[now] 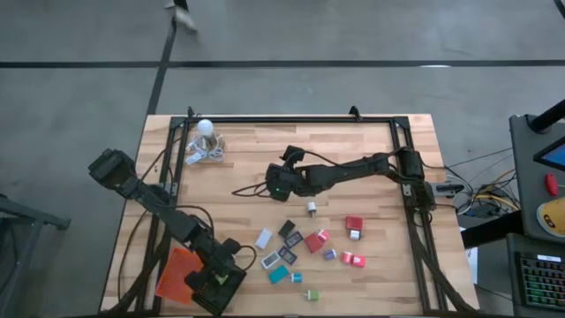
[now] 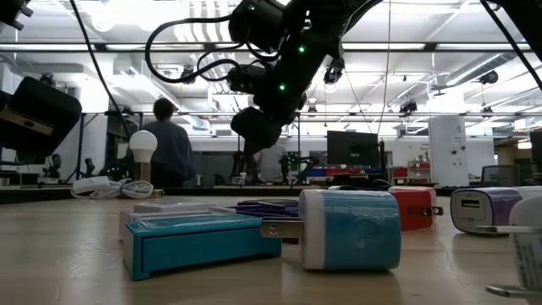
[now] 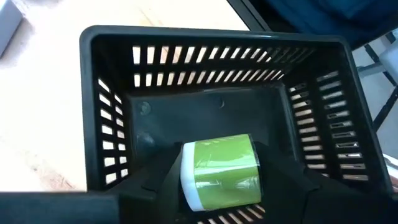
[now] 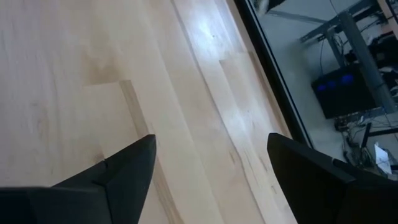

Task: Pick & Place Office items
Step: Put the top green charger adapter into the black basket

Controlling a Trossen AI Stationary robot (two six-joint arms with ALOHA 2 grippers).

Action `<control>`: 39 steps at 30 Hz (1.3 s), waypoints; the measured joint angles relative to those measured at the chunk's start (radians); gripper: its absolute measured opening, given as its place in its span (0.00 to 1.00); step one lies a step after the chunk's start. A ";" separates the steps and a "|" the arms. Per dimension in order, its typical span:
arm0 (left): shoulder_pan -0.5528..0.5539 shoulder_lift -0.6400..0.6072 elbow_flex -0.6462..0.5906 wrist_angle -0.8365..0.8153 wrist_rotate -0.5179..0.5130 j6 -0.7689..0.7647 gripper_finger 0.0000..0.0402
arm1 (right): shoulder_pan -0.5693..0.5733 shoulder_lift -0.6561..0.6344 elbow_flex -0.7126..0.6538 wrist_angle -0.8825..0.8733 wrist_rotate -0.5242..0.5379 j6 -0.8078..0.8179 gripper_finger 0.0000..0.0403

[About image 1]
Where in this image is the teal plastic box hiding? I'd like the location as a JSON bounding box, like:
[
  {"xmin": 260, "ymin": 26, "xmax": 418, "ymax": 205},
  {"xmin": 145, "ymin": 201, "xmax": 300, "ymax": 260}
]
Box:
[{"xmin": 267, "ymin": 264, "xmax": 290, "ymax": 285}]

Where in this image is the plain white box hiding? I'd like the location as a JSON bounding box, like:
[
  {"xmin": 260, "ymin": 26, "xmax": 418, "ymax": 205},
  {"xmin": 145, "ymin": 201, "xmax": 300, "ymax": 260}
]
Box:
[{"xmin": 254, "ymin": 227, "xmax": 274, "ymax": 251}]

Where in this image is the white paper sheet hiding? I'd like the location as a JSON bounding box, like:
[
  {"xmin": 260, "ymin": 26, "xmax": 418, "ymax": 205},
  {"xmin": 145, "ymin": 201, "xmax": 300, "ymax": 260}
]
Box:
[{"xmin": 465, "ymin": 249, "xmax": 480, "ymax": 286}]

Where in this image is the black metal table frame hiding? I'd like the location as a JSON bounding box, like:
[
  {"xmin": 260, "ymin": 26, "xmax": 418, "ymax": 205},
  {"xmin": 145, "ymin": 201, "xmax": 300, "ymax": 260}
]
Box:
[{"xmin": 103, "ymin": 114, "xmax": 478, "ymax": 317}]

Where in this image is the white light bulb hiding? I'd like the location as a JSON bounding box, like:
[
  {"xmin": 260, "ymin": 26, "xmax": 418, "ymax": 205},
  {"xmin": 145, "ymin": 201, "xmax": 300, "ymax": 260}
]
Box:
[{"xmin": 196, "ymin": 118, "xmax": 215, "ymax": 138}]

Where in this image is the backlit black keyboard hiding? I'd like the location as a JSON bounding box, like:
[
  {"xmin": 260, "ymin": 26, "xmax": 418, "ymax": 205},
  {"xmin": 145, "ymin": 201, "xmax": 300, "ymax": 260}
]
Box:
[{"xmin": 516, "ymin": 252, "xmax": 565, "ymax": 313}]

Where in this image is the dark blue windowed box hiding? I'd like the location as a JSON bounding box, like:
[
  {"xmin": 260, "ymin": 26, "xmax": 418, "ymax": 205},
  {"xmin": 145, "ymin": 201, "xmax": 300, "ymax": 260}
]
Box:
[
  {"xmin": 284, "ymin": 231, "xmax": 305, "ymax": 249},
  {"xmin": 277, "ymin": 246, "xmax": 298, "ymax": 266}
]

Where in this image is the grey operator cart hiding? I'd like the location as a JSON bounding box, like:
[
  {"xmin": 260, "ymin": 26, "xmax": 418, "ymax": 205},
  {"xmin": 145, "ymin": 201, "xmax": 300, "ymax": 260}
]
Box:
[{"xmin": 506, "ymin": 113, "xmax": 565, "ymax": 318}]

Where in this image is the black metal beam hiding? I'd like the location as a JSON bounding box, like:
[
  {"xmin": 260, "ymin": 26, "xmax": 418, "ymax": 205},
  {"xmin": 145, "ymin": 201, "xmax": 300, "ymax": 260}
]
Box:
[{"xmin": 461, "ymin": 211, "xmax": 526, "ymax": 252}]

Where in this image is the white windowed box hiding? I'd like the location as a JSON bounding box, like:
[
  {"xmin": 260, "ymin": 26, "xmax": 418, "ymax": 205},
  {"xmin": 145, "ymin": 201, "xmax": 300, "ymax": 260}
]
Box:
[{"xmin": 260, "ymin": 250, "xmax": 282, "ymax": 271}]

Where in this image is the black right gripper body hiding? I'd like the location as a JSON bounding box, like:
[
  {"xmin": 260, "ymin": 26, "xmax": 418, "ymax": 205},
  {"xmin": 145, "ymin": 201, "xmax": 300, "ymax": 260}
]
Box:
[{"xmin": 265, "ymin": 145, "xmax": 310, "ymax": 203}]

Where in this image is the black card box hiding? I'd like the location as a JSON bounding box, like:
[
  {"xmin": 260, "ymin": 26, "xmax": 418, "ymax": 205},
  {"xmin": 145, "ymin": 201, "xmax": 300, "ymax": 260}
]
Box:
[{"xmin": 277, "ymin": 219, "xmax": 298, "ymax": 240}]

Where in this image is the yellow rounded device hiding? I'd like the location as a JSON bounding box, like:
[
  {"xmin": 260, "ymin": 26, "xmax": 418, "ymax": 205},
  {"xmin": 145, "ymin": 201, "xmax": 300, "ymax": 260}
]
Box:
[{"xmin": 536, "ymin": 196, "xmax": 565, "ymax": 239}]

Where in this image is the person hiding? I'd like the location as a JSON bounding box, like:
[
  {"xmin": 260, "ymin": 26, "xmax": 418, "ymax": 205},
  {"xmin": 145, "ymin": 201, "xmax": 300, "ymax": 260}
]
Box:
[{"xmin": 163, "ymin": 0, "xmax": 200, "ymax": 34}]

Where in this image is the red emergency button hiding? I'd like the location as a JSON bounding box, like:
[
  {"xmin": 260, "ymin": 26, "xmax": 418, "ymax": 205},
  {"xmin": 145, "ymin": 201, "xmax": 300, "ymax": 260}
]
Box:
[{"xmin": 545, "ymin": 172, "xmax": 561, "ymax": 198}]

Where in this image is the black plastic basket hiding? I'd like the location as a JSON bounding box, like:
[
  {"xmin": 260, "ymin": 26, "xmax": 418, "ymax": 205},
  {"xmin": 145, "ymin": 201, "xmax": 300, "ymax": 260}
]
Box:
[{"xmin": 191, "ymin": 264, "xmax": 248, "ymax": 317}]

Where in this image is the white lamp cable with switch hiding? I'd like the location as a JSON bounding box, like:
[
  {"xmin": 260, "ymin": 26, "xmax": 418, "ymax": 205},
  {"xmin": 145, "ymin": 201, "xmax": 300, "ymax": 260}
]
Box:
[{"xmin": 184, "ymin": 140, "xmax": 226, "ymax": 163}]

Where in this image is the black round pole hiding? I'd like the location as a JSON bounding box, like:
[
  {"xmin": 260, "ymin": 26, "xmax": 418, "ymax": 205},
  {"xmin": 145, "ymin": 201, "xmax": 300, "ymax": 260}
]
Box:
[{"xmin": 528, "ymin": 100, "xmax": 565, "ymax": 134}]

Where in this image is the grey metal stand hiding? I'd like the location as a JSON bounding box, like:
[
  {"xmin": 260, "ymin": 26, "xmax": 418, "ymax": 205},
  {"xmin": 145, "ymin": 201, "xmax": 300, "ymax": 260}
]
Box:
[{"xmin": 0, "ymin": 193, "xmax": 72, "ymax": 318}]

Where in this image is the tablet with blue screen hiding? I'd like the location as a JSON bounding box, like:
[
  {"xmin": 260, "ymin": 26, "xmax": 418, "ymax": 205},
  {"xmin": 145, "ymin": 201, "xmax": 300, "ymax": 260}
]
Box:
[{"xmin": 532, "ymin": 135, "xmax": 565, "ymax": 172}]

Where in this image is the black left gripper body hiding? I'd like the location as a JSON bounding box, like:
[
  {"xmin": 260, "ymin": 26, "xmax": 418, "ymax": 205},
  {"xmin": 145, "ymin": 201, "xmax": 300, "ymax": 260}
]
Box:
[{"xmin": 184, "ymin": 238, "xmax": 243, "ymax": 289}]

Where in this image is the wooden lamp base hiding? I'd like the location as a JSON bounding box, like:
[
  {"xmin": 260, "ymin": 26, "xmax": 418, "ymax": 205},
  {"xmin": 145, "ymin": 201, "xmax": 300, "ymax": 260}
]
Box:
[{"xmin": 193, "ymin": 132, "xmax": 227, "ymax": 155}]

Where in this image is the bundle of floor cables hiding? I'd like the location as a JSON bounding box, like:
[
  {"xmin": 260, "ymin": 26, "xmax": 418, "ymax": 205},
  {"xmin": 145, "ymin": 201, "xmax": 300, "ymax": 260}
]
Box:
[{"xmin": 434, "ymin": 148, "xmax": 524, "ymax": 220}]

